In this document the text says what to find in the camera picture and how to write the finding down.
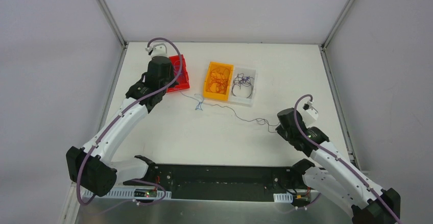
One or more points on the yellow plastic bin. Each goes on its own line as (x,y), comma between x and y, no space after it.
(217,81)

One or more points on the right white cable duct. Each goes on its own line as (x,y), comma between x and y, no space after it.
(283,198)

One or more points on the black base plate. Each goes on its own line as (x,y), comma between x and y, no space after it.
(222,183)

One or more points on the red plastic bin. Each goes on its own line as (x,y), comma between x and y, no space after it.
(183,78)

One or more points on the left white cable duct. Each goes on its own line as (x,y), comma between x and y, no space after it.
(138,194)

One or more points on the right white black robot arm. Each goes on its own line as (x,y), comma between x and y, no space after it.
(325,170)

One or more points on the white cable duct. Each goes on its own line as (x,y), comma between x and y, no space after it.
(283,198)
(138,194)

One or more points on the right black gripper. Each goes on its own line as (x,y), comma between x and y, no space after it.
(282,127)

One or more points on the white plastic bin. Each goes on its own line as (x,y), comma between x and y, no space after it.
(243,86)

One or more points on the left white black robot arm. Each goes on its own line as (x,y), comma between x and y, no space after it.
(92,166)

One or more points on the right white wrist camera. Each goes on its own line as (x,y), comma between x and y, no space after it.
(309,114)

